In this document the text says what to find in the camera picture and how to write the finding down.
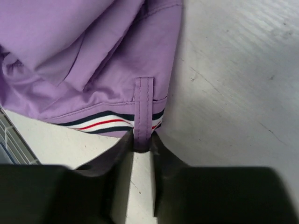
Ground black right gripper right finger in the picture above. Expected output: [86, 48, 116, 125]
[150, 133, 299, 224]

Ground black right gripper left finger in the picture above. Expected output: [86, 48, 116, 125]
[0, 131, 134, 224]

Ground purple trousers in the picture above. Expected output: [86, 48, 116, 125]
[0, 0, 183, 152]

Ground aluminium table frame rail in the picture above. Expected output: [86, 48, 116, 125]
[0, 109, 41, 165]

